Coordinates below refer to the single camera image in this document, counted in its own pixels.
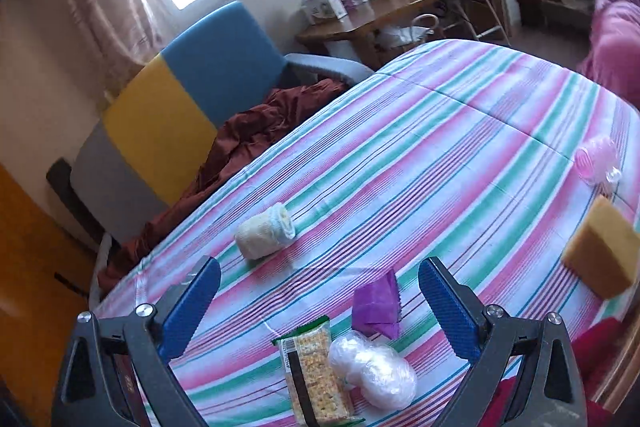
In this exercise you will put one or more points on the dark red blanket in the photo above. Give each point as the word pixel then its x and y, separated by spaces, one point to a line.
pixel 240 137

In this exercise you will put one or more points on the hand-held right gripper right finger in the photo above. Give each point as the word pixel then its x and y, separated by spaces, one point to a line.
pixel 450 312

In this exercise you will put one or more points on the green cracker packet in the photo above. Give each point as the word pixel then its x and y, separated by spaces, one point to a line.
pixel 315 372

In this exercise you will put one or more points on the pink pillow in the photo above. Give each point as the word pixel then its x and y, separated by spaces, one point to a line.
pixel 615 42

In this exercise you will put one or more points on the purple snack packet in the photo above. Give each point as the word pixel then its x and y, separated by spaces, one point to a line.
pixel 375 307

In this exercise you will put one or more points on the blue yellow grey armchair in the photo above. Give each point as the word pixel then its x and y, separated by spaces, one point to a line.
pixel 220 57

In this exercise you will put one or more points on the wooden side table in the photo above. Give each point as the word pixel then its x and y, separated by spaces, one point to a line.
pixel 360 19

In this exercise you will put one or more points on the red cloth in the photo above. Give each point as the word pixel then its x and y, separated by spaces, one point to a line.
pixel 595 352

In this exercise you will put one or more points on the orange wooden wardrobe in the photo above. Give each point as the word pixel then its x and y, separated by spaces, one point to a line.
pixel 35 282

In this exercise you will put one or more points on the white cardboard box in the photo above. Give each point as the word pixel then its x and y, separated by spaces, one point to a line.
pixel 325 2

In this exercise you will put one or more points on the yellow sponge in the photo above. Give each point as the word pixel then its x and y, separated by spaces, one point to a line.
pixel 600 252

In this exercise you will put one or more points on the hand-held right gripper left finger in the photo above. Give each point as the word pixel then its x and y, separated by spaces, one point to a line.
pixel 185 312

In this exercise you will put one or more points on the white plastic-wrapped ball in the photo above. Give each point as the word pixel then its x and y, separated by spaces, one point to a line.
pixel 375 372

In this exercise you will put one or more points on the white rolled socks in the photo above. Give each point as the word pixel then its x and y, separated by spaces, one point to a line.
pixel 265 232

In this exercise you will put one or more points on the wooden bed frame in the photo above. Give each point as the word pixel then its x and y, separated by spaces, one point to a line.
pixel 625 357

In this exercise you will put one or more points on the pink clear plastic container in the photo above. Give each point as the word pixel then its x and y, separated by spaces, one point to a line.
pixel 597 159

